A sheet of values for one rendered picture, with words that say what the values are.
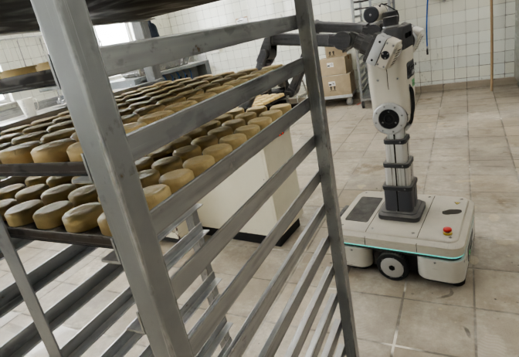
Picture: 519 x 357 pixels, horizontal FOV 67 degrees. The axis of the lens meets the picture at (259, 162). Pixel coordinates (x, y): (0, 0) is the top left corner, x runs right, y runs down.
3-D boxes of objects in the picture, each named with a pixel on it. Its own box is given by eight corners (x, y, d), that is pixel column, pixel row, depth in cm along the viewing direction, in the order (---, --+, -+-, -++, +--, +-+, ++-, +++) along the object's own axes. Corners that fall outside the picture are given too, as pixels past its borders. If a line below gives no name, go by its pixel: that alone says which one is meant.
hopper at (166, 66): (111, 81, 257) (105, 59, 252) (171, 66, 300) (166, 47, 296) (141, 76, 241) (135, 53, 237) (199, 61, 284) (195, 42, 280)
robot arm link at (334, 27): (303, 21, 223) (311, 17, 230) (303, 45, 230) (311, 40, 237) (381, 24, 200) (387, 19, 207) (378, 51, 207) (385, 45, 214)
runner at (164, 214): (302, 108, 94) (300, 96, 94) (313, 107, 93) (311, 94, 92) (101, 262, 41) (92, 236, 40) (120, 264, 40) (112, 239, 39)
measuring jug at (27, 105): (40, 114, 434) (33, 96, 428) (21, 119, 431) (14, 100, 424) (43, 113, 448) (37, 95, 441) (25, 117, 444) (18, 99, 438)
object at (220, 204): (198, 236, 286) (167, 117, 258) (226, 214, 313) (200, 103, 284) (283, 249, 248) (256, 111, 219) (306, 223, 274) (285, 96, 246)
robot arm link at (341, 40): (258, 29, 186) (268, 30, 194) (257, 59, 190) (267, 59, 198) (351, 31, 165) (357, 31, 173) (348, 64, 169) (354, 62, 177)
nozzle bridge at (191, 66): (115, 134, 262) (99, 83, 252) (187, 107, 318) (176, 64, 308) (149, 134, 244) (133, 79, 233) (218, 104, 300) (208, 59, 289)
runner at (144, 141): (296, 70, 92) (294, 57, 91) (308, 69, 90) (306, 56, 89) (72, 183, 38) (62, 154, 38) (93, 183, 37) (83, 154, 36)
